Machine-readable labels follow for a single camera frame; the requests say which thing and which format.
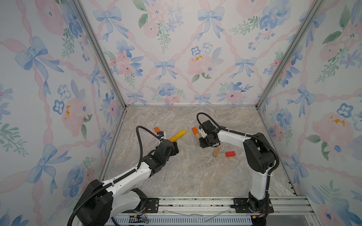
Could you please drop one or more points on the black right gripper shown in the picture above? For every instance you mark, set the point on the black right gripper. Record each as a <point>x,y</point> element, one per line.
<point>202,144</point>

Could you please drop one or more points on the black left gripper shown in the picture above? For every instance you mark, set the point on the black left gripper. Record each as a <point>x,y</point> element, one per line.
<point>175,149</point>

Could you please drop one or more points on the orange rectangular block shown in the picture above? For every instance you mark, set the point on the orange rectangular block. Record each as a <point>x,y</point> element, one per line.
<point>195,131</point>

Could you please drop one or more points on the red rectangular block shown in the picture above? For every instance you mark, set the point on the red rectangular block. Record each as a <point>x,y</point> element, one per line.
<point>230,154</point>

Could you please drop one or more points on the long yellow block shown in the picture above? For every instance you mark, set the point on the long yellow block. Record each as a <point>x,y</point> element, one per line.
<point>180,134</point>

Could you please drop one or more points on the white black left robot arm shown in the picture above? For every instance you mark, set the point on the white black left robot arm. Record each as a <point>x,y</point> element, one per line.
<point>103,200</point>

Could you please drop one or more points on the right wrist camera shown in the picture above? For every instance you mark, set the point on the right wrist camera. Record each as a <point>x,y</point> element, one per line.
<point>201,132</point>

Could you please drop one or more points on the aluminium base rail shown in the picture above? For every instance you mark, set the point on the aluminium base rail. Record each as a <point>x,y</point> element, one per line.
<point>220,211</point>

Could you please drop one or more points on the aluminium corner post left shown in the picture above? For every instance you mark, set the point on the aluminium corner post left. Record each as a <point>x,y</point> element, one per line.
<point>79,10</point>

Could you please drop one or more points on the aluminium corner post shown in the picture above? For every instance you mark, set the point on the aluminium corner post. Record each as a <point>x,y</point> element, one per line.
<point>79,10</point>
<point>311,14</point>

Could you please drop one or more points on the aluminium corner post right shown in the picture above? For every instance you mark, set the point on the aluminium corner post right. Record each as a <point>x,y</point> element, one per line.
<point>311,14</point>

